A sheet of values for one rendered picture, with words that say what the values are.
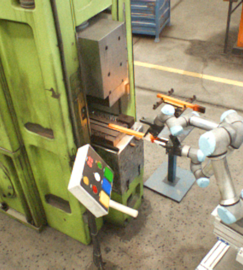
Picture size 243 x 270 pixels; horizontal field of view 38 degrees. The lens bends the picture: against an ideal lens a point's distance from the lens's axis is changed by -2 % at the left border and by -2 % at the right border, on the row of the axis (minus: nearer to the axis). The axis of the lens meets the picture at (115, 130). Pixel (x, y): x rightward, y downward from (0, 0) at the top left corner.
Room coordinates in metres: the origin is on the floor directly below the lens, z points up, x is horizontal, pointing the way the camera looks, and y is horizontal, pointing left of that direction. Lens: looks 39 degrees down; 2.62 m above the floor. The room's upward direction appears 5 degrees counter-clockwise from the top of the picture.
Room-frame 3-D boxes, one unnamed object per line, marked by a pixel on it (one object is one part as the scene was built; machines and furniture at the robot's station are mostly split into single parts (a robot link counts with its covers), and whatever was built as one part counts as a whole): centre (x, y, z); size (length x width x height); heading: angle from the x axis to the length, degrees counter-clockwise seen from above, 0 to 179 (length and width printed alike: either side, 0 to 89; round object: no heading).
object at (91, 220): (1.52, 0.21, 0.54); 0.04 x 0.04 x 1.08; 56
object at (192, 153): (1.73, -0.53, 0.98); 0.11 x 0.08 x 0.09; 56
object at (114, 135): (2.15, 0.14, 0.96); 0.42 x 0.20 x 0.09; 56
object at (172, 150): (1.82, -0.39, 0.98); 0.12 x 0.08 x 0.09; 56
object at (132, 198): (2.20, 0.12, 0.23); 0.55 x 0.37 x 0.47; 56
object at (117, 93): (2.15, 0.14, 1.32); 0.42 x 0.20 x 0.10; 56
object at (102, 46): (2.18, 0.12, 1.56); 0.42 x 0.39 x 0.40; 56
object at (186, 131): (2.42, -0.51, 0.68); 0.40 x 0.30 x 0.02; 140
